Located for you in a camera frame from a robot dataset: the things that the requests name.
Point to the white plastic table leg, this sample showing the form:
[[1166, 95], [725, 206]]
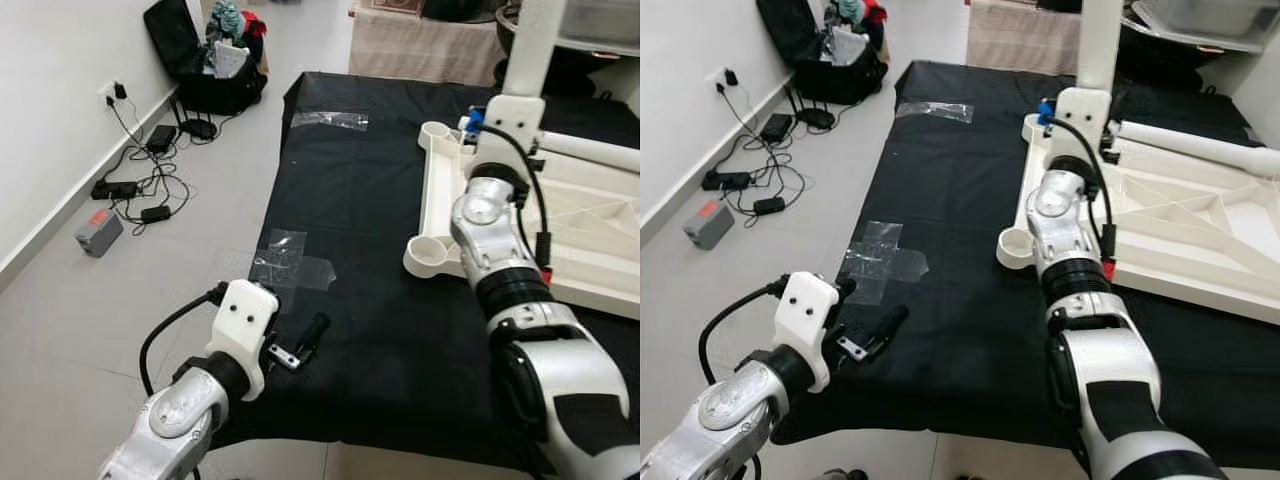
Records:
[[600, 152], [1100, 40], [535, 45], [1190, 143]]

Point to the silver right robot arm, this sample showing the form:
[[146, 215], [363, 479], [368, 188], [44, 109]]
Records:
[[1110, 400], [560, 390]]

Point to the white plastic children table top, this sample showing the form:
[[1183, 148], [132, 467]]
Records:
[[590, 215], [1220, 225]]

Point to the clear tape strip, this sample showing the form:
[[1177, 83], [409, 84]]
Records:
[[330, 121], [905, 265], [285, 242], [935, 112], [880, 233], [315, 272]]

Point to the black tablecloth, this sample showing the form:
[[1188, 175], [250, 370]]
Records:
[[380, 330], [960, 340]]

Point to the black wok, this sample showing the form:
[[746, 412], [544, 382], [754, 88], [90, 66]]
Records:
[[1170, 65], [585, 65]]

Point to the beige cloth covered furniture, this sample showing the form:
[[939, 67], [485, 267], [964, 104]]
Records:
[[420, 45], [1020, 40]]

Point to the clear plastic storage box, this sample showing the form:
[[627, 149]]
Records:
[[600, 22], [1210, 20]]

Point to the grey box with red label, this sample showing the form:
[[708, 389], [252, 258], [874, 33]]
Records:
[[708, 227], [98, 235]]

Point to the black power strip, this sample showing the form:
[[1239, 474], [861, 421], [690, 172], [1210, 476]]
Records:
[[115, 189], [727, 180]]

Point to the black bag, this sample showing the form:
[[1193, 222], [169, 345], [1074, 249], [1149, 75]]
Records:
[[460, 10]]

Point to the black router with antennas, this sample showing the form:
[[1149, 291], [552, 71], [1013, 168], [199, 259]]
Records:
[[200, 128], [820, 118]]

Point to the white grey fabric item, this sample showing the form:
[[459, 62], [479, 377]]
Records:
[[850, 48], [228, 60]]

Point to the open black suitcase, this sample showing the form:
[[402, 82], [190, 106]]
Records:
[[785, 30], [175, 35]]

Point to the red clothes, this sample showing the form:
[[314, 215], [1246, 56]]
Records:
[[253, 25], [875, 14]]

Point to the teal clothes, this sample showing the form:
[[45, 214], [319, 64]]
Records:
[[225, 18], [845, 12]]

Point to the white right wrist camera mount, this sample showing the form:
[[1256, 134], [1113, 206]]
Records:
[[510, 125], [1080, 115]]

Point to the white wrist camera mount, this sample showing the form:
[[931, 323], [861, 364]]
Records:
[[1080, 115], [805, 310], [240, 320], [510, 125]]

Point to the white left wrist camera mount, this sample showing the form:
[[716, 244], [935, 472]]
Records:
[[805, 310], [240, 320]]

